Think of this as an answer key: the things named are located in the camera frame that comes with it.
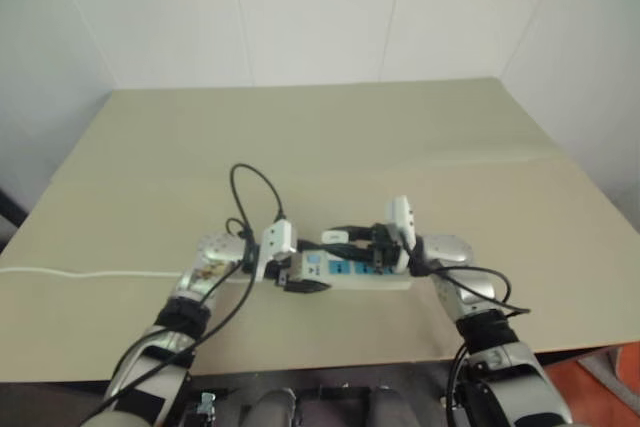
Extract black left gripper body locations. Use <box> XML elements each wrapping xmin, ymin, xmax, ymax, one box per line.
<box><xmin>263</xmin><ymin>253</ymin><xmax>295</xmax><ymax>289</ymax></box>

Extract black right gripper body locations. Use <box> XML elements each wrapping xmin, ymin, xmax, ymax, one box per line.
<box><xmin>370</xmin><ymin>221</ymin><xmax>409</xmax><ymax>277</ymax></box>

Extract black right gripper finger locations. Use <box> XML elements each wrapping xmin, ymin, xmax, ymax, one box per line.
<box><xmin>335</xmin><ymin>223</ymin><xmax>376</xmax><ymax>241</ymax></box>
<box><xmin>324</xmin><ymin>241</ymin><xmax>376</xmax><ymax>261</ymax></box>

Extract white power strip blue sockets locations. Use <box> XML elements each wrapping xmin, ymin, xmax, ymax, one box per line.
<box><xmin>289</xmin><ymin>241</ymin><xmax>413</xmax><ymax>294</ymax></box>

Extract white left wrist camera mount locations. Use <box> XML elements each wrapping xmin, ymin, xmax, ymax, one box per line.
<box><xmin>252</xmin><ymin>220</ymin><xmax>300</xmax><ymax>282</ymax></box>

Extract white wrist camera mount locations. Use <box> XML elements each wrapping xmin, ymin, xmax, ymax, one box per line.
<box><xmin>383</xmin><ymin>195</ymin><xmax>418</xmax><ymax>251</ymax></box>
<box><xmin>252</xmin><ymin>220</ymin><xmax>300</xmax><ymax>282</ymax></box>

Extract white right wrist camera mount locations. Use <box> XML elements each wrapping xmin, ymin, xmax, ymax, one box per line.
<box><xmin>383</xmin><ymin>195</ymin><xmax>418</xmax><ymax>251</ymax></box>

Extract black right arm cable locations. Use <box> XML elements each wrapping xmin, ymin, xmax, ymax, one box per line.
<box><xmin>408</xmin><ymin>241</ymin><xmax>532</xmax><ymax>411</ymax></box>

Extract white power strip cable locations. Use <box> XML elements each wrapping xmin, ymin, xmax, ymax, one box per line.
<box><xmin>0</xmin><ymin>265</ymin><xmax>184</xmax><ymax>280</ymax></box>

